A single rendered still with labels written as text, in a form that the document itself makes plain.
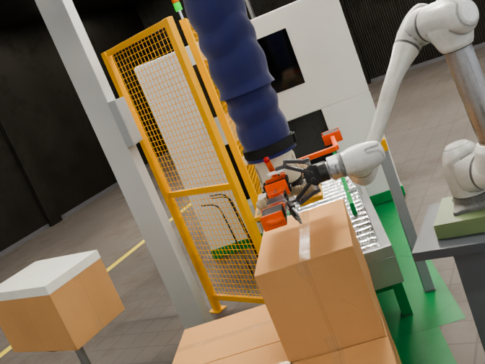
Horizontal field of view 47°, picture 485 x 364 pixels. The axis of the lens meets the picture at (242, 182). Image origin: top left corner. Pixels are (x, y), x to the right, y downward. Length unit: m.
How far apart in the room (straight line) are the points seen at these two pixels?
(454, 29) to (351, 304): 1.07
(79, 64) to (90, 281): 1.29
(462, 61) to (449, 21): 0.16
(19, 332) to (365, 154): 2.32
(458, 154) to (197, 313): 2.14
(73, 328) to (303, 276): 1.49
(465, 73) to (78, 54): 2.26
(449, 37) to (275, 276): 1.07
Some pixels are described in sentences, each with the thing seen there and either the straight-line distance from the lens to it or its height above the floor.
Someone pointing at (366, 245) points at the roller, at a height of 0.55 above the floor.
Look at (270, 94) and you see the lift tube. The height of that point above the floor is 1.55.
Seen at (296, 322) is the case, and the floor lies 0.71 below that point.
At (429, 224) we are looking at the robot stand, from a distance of 2.61.
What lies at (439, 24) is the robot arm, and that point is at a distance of 2.12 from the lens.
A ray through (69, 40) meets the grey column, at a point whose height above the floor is 2.19.
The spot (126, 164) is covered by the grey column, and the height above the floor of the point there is 1.38.
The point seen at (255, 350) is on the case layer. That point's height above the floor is 0.54.
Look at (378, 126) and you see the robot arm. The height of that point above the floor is 1.29.
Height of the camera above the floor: 1.75
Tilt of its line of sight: 12 degrees down
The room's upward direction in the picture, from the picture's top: 22 degrees counter-clockwise
